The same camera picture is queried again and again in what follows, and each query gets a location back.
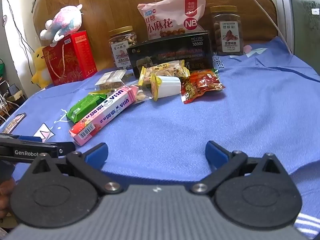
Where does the red snack packet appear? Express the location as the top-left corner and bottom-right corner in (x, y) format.
(180, 69), (226, 104)

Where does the smartphone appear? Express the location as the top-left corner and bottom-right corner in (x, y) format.
(0, 113), (27, 134)

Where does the yellow duck plush toy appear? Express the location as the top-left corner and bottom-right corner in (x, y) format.
(31, 46), (51, 89)

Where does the white cup yellow lid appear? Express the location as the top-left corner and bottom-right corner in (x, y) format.
(149, 74), (181, 102)

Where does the glass cabinet door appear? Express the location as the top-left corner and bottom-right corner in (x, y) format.
(272, 0), (320, 77)

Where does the beige power strip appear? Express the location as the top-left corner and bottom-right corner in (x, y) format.
(6, 90), (25, 102)

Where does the green snack packet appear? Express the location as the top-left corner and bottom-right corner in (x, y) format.
(66, 94), (108, 123)

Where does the pink snack bag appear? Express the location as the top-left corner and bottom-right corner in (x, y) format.
(137, 0), (206, 41)

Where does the yellow-edged nut packet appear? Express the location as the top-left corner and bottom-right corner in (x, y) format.
(138, 60), (191, 86)

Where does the wooden headboard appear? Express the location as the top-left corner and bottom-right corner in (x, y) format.
(32, 0), (208, 77)

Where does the pink white plush toy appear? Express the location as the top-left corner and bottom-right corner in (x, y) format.
(40, 4), (83, 47)

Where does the green yellow foil packet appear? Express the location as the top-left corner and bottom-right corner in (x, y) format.
(88, 90), (114, 97)

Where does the person's left hand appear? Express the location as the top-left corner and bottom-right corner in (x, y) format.
(0, 179), (13, 217)

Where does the clear nut jar white label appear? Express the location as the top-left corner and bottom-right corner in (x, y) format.
(108, 26), (138, 68)

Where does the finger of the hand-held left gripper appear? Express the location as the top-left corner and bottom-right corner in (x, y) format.
(0, 133), (42, 143)

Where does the blue bed sheet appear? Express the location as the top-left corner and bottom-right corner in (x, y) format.
(0, 36), (320, 240)

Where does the thin black cable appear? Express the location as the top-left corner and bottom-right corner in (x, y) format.
(4, 0), (34, 77)

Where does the clear nut jar brown label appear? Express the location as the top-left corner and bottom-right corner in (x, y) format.
(210, 6), (244, 56)

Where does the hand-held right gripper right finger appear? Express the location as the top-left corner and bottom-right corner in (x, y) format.
(192, 141), (288, 195)

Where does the red gift box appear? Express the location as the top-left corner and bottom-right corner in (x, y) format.
(42, 31), (97, 85)

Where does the long pink candy box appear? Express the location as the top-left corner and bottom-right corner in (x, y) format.
(69, 85), (139, 146)

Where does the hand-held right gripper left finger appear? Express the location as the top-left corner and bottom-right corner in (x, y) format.
(31, 142), (123, 196)

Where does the small clear nut packet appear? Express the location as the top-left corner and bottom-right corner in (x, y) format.
(132, 85), (153, 103)

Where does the white cable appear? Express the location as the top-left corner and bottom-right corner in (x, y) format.
(239, 0), (292, 55)

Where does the clear snack bar packet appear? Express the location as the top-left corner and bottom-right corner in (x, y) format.
(95, 70), (127, 91)

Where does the black cardboard box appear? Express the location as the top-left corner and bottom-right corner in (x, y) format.
(127, 31), (213, 79)

